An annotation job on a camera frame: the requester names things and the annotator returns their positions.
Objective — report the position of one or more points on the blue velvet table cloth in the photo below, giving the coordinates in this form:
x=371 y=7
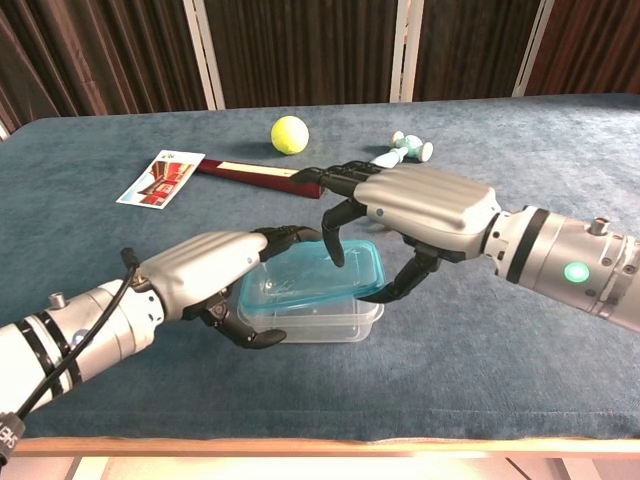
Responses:
x=450 y=375

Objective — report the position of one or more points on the teal toy massage hammer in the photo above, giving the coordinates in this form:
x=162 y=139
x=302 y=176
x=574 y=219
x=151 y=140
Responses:
x=411 y=145

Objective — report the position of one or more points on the brown pleated curtain panel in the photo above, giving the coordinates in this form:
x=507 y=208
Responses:
x=100 y=55
x=470 y=47
x=300 y=50
x=595 y=45

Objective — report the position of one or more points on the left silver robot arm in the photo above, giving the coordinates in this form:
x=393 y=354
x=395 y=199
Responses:
x=112 y=325

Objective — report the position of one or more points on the dark red long fan box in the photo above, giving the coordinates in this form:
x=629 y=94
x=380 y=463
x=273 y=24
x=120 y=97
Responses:
x=240 y=172

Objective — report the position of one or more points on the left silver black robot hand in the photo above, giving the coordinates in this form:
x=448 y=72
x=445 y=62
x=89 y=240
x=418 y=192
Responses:
x=200 y=265

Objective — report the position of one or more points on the white partition frame post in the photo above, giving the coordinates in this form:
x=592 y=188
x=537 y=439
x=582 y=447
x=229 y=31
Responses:
x=205 y=55
x=532 y=50
x=406 y=50

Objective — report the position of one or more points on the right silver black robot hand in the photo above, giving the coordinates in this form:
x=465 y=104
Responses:
x=430 y=205

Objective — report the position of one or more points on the red white picture postcard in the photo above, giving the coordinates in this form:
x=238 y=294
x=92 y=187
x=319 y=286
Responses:
x=160 y=180

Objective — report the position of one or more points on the blue translucent container lid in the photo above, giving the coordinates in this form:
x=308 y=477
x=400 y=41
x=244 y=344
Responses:
x=300 y=280

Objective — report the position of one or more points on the yellow-green tennis ball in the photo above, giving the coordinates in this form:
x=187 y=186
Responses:
x=290 y=135

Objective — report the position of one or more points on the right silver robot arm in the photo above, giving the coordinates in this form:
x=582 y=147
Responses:
x=550 y=260

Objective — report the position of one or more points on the clear plastic food container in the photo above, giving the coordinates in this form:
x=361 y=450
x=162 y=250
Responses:
x=325 y=328

